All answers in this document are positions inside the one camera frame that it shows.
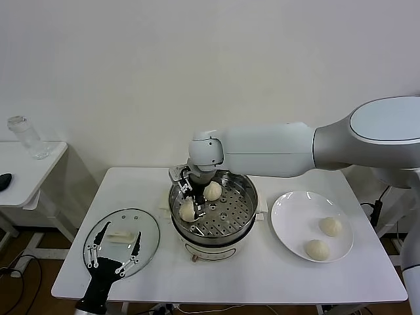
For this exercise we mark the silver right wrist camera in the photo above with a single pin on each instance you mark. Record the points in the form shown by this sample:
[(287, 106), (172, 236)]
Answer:
[(177, 173)]

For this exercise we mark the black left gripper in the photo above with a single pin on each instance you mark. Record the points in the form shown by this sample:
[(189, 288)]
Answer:
[(101, 282)]

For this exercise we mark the white electric cooker pot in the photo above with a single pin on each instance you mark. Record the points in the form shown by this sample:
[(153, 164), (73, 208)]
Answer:
[(210, 249)]

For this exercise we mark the round white plate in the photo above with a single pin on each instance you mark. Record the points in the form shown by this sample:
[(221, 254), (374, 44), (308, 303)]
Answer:
[(288, 213)]

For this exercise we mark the round glass pot lid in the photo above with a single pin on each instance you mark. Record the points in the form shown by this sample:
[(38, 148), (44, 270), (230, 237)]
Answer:
[(147, 223)]

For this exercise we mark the perforated steel steamer basket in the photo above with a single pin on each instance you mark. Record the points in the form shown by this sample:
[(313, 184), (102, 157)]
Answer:
[(229, 213)]

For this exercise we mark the white side table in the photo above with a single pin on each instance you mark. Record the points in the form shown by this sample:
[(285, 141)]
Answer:
[(33, 183)]

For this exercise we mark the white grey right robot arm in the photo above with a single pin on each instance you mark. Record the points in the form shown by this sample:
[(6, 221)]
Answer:
[(262, 151)]

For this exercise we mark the clear plastic water bottle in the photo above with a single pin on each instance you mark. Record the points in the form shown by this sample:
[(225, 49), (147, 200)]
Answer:
[(29, 138)]

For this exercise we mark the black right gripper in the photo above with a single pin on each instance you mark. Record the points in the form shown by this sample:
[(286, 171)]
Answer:
[(199, 187)]

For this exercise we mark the white steamed baozi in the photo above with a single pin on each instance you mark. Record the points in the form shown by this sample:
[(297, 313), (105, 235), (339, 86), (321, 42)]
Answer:
[(213, 191), (186, 212), (317, 250), (330, 227)]

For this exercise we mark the power strip under table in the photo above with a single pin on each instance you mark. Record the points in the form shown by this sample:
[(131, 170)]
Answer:
[(164, 309)]

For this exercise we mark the black computer mouse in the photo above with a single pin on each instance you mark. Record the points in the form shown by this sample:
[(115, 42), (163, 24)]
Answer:
[(4, 182)]

